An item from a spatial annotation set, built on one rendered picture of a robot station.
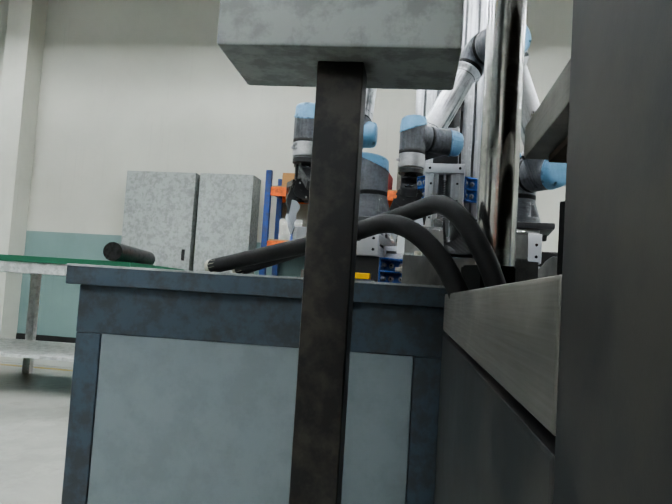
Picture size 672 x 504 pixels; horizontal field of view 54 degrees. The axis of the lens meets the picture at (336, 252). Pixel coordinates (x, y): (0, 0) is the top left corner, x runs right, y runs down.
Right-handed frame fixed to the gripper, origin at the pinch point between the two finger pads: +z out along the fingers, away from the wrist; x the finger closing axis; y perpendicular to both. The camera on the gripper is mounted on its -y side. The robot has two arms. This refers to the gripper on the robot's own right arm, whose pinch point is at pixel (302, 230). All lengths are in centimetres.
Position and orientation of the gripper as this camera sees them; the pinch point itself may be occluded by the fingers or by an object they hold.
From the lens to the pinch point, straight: 179.1
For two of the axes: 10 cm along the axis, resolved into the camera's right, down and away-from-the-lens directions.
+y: -3.4, 0.4, 9.4
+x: -9.4, -0.8, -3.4
